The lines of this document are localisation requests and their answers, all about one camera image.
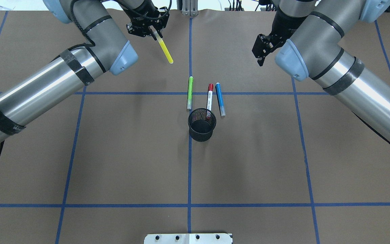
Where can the black mesh pen cup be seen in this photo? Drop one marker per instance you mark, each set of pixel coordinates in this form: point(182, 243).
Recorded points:
point(202, 123)

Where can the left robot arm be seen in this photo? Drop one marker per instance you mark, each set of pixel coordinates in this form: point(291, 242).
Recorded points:
point(107, 50)

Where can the red marker pen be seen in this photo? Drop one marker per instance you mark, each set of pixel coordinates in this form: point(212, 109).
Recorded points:
point(209, 97)

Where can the aluminium frame post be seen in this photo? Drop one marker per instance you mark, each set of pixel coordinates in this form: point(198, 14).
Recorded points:
point(188, 7)

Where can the blue marker pen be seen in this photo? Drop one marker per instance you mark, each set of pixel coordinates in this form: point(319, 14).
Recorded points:
point(220, 99)

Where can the yellow highlighter pen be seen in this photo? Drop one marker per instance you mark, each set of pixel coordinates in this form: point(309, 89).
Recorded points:
point(166, 51)

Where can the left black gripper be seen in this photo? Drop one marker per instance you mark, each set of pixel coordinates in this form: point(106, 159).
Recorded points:
point(145, 13)

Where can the green highlighter pen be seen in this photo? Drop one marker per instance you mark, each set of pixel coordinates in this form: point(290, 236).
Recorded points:
point(189, 93)

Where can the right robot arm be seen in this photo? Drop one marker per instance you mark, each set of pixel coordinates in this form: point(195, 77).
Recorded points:
point(307, 34)

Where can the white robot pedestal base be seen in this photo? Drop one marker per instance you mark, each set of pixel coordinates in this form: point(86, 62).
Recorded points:
point(189, 238)

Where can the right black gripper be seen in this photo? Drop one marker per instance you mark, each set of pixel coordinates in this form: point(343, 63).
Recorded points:
point(282, 26)

